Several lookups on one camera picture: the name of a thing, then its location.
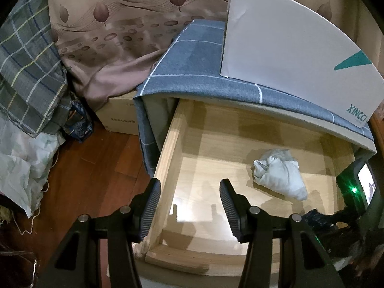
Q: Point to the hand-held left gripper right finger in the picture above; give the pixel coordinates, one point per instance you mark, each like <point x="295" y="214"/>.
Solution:
<point x="229" y="207"/>

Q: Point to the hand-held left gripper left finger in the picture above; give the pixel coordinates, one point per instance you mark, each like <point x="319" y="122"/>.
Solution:
<point x="151" y="204"/>

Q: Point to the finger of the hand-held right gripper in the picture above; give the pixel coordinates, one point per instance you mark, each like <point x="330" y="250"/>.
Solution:
<point x="345" y="217"/>

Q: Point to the dark blue patterned underwear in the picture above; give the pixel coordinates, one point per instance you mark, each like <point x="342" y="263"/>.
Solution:
<point x="318" y="219"/>

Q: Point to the white underwear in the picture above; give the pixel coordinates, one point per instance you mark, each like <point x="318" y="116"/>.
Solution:
<point x="282" y="180"/>

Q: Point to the wooden drawer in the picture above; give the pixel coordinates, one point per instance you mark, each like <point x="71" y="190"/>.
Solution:
<point x="210" y="144"/>

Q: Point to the white cardboard box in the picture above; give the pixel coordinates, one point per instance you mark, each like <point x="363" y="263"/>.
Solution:
<point x="285" y="51"/>

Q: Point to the beige cardboard box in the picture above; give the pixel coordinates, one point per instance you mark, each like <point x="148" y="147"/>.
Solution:
<point x="120" y="117"/>

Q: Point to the dark blue printed bag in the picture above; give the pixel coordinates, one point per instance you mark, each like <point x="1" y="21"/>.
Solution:
<point x="76" y="123"/>

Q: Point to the white crumpled cloth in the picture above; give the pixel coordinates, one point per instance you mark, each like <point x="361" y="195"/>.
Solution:
<point x="21" y="162"/>

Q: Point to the blue checked cloth cover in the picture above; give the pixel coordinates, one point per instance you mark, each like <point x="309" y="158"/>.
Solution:
<point x="195" y="66"/>

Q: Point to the leaf print curtain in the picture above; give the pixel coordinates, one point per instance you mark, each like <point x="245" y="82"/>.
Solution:
<point x="120" y="51"/>

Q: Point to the grey plaid blanket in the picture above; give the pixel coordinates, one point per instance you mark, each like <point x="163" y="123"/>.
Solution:
<point x="27" y="66"/>

